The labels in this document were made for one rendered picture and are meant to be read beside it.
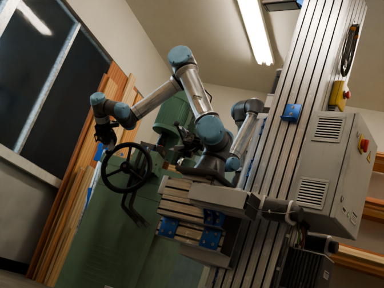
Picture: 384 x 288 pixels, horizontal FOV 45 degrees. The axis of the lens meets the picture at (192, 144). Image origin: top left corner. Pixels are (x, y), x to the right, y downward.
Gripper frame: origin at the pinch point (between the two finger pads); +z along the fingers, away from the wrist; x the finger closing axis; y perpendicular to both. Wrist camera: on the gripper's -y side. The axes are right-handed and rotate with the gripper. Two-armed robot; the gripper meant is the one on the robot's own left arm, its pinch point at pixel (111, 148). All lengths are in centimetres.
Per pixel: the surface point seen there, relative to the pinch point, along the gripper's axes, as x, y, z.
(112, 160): -10.0, -10.4, 20.7
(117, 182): -1.9, -0.6, 26.5
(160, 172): 20.7, -12.3, 21.3
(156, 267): 30, 20, 64
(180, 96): 10, -61, 4
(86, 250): -3, 35, 46
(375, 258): 148, -120, 171
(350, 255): 129, -120, 177
